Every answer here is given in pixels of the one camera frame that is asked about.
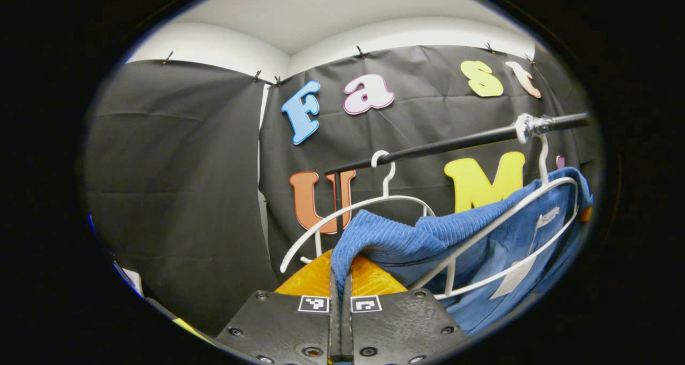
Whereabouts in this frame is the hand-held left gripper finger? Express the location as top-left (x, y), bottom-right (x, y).
top-left (342, 257), bottom-right (470, 365)
top-left (214, 250), bottom-right (341, 365)

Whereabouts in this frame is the black backdrop cloth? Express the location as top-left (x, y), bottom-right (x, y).
top-left (83, 45), bottom-right (603, 336)

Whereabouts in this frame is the black metal clothes rack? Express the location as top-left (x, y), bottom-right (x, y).
top-left (324, 112), bottom-right (589, 236)

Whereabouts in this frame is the blue corduroy jacket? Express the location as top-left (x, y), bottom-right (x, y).
top-left (330, 167), bottom-right (593, 336)

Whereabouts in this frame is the white plastic clothes hanger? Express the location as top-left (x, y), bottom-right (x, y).
top-left (280, 150), bottom-right (435, 273)
top-left (409, 134), bottom-right (580, 300)

